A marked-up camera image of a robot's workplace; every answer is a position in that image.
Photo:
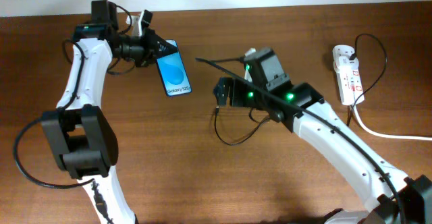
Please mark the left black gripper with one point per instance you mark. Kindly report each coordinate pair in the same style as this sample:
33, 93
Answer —
152, 40

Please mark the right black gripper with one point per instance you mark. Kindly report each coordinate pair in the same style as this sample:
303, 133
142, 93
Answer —
225, 84

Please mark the blue Galaxy smartphone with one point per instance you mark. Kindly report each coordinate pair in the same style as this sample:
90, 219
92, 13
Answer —
173, 75

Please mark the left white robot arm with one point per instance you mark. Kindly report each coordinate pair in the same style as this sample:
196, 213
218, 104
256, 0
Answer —
80, 137

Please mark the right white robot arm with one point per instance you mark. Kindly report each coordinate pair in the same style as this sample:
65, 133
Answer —
387, 193

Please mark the white power strip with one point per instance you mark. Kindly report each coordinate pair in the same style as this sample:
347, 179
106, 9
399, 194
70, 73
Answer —
347, 74

